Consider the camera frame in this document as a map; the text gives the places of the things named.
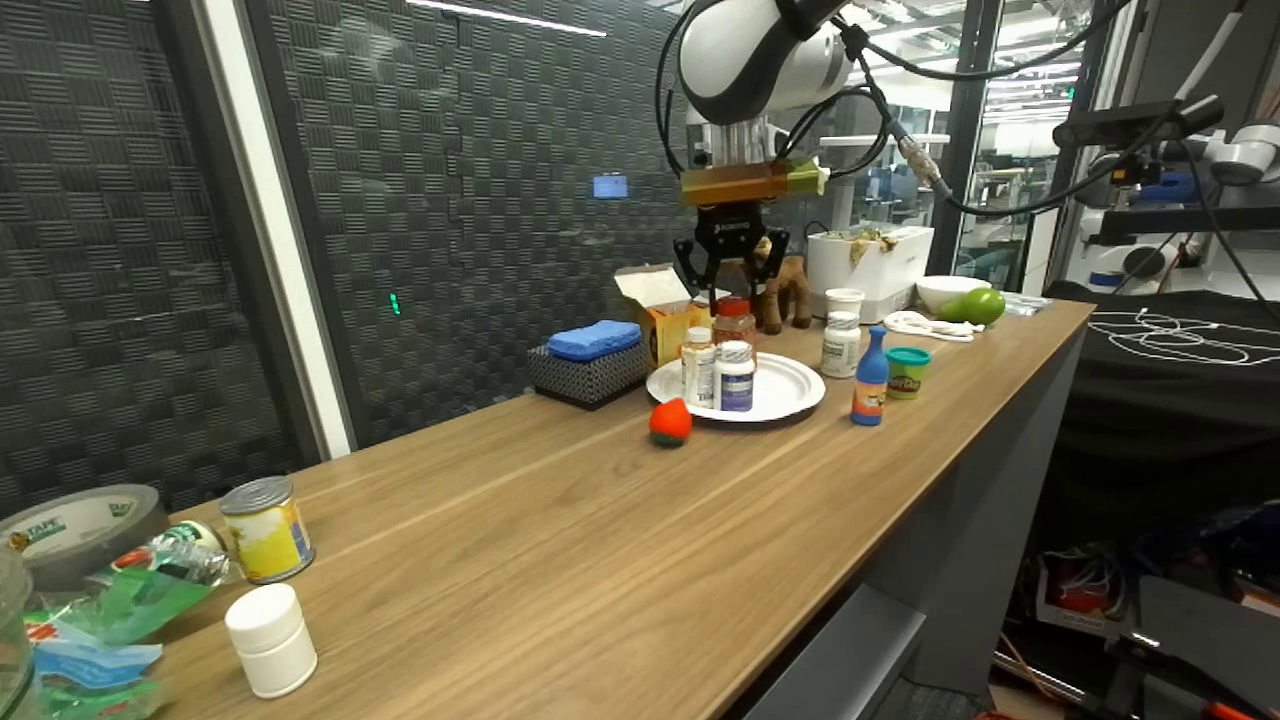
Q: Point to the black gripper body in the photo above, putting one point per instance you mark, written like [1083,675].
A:
[737,233]

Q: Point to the slim stained white bottle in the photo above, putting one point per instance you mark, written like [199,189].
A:
[696,368]

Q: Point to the white pill bottle grey lid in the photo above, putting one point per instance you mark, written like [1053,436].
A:
[843,347]

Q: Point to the white pill bottle blue label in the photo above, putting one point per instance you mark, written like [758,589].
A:
[733,378]

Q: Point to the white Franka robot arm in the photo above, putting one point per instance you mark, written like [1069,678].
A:
[746,61]

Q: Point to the white paper plate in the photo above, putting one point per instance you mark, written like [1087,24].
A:
[784,384]

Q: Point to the brown moose plush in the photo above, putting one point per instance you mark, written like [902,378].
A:
[784,303]

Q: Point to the yellow green wrist-mounted block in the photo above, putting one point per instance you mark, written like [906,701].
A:
[752,186]

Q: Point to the open yellow cardboard box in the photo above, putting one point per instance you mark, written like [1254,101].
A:
[673,325]

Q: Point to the white plastic tub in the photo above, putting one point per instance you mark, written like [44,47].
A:
[845,303]

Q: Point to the orange plush ball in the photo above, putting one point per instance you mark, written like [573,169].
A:
[668,423]

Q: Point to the blue pin-shaped toy bottle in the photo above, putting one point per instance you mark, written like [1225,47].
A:
[871,384]

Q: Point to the white crumpled cloth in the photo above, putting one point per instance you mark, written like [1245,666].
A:
[924,325]

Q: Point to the white bowl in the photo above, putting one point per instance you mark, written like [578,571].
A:
[940,297]

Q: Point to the teal-lidded green dough cup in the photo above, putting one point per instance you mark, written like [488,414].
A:
[909,368]

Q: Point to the green apple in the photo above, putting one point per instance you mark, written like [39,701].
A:
[987,305]

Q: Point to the grey under-table drawer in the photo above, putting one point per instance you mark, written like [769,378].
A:
[843,660]

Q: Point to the yellow can silver lid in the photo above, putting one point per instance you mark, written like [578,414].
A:
[268,535]

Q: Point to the white lidded jar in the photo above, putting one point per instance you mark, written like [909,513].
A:
[272,642]

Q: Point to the crinkled snack wrapper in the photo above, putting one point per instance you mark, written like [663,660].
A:
[181,548]

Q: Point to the green plastic bag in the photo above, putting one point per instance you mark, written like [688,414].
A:
[121,604]

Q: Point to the blue plastic packet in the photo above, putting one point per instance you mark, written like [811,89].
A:
[94,666]

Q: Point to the clear glass bowl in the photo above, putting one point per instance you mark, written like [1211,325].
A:
[9,624]

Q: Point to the white window frame post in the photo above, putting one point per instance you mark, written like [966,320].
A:
[264,203]

